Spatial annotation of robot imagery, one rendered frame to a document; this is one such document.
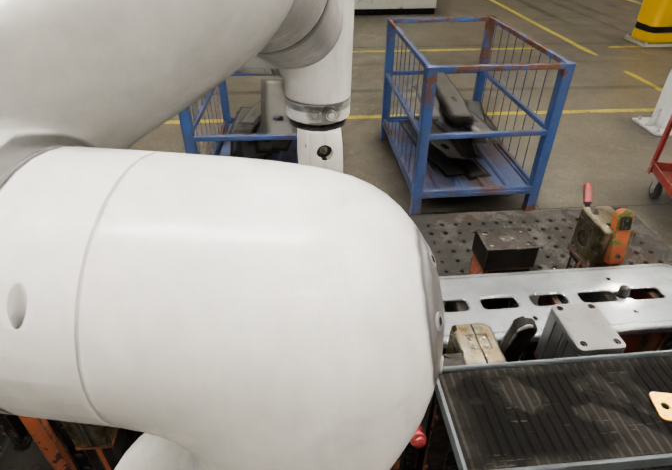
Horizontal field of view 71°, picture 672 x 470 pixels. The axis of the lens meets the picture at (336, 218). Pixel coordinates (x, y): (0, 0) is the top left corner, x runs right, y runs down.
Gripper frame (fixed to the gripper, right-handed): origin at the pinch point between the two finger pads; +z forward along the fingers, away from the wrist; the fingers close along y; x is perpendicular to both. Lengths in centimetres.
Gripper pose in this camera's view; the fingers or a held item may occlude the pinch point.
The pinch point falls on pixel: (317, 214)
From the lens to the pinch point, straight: 70.0
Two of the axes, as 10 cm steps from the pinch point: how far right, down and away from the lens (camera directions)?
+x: -9.7, 1.1, -2.0
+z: -0.3, 8.3, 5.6
